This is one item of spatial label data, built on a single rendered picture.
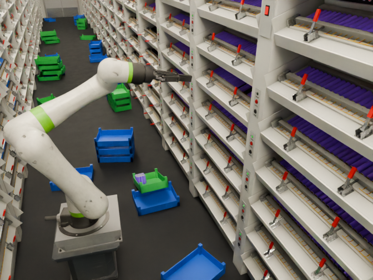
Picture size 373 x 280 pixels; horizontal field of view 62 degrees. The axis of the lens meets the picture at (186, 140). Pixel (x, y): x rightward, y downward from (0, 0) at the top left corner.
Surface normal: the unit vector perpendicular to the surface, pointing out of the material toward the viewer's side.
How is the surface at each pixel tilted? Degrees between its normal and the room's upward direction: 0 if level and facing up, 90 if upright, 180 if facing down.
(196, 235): 0
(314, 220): 21
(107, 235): 90
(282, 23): 90
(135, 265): 0
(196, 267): 0
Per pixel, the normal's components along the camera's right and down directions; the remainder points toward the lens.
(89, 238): 0.25, 0.41
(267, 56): -0.93, 0.18
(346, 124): -0.33, -0.74
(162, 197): 0.00, -0.86
